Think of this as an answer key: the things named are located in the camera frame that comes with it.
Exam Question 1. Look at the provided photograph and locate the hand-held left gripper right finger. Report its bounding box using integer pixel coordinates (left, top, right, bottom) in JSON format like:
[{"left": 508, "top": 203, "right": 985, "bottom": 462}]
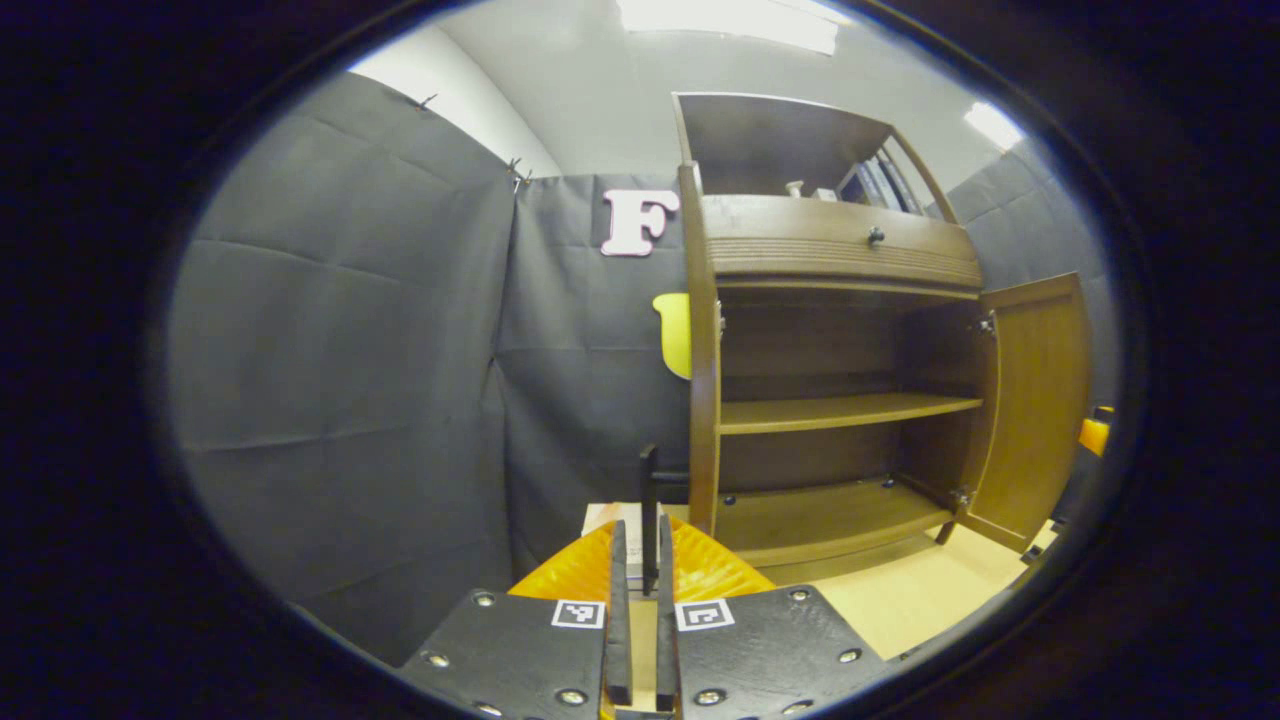
[{"left": 654, "top": 514, "right": 893, "bottom": 720}]

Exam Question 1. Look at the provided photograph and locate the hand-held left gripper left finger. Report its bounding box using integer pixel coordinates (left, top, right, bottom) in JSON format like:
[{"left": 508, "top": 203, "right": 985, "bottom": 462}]
[{"left": 398, "top": 518, "right": 634, "bottom": 720}]

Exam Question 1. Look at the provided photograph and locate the wooden shoe cabinet door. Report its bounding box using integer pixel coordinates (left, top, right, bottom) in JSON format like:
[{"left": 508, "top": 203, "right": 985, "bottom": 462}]
[
  {"left": 640, "top": 162, "right": 725, "bottom": 596},
  {"left": 955, "top": 272, "right": 1093, "bottom": 554}
]

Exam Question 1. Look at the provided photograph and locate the brown wooden shoe cabinet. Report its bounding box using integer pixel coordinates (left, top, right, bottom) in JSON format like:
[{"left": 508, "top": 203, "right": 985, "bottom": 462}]
[{"left": 672, "top": 92, "right": 1001, "bottom": 586}]

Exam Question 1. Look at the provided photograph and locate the wooden cabinet shelf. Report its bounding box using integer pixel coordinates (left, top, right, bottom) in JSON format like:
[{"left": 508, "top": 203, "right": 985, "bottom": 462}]
[{"left": 718, "top": 392, "right": 984, "bottom": 436}]

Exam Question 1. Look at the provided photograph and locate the wooden cabinet drawer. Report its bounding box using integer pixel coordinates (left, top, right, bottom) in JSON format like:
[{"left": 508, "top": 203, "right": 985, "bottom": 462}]
[{"left": 700, "top": 194, "right": 984, "bottom": 291}]

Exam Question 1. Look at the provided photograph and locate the ceiling light panel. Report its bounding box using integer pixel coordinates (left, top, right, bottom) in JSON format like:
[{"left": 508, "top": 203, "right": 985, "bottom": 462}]
[{"left": 963, "top": 100, "right": 1027, "bottom": 152}]

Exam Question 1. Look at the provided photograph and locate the black backdrop cloth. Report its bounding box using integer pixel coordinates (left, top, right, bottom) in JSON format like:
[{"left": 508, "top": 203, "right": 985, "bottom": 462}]
[{"left": 165, "top": 70, "right": 1121, "bottom": 666}]

